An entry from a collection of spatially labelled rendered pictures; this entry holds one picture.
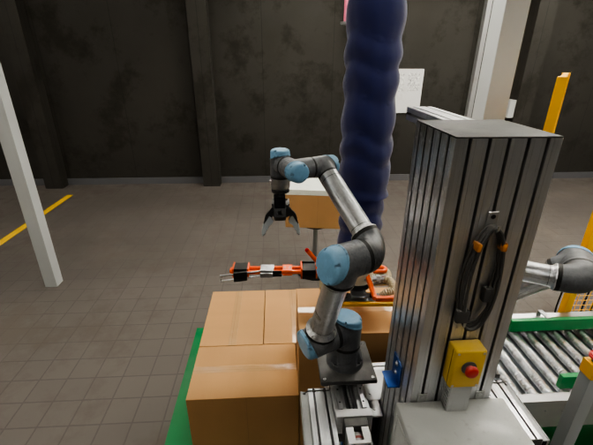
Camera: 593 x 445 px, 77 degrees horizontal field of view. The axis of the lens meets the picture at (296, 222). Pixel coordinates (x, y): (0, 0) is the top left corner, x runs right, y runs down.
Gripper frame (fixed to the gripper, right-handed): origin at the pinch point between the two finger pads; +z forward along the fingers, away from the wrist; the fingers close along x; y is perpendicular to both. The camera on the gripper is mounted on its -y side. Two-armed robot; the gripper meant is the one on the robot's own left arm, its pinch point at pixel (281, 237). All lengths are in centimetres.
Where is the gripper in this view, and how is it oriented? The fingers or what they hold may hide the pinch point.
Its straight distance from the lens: 152.8
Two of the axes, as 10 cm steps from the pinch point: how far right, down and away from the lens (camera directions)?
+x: -10.0, 0.2, -0.6
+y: -0.6, -4.0, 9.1
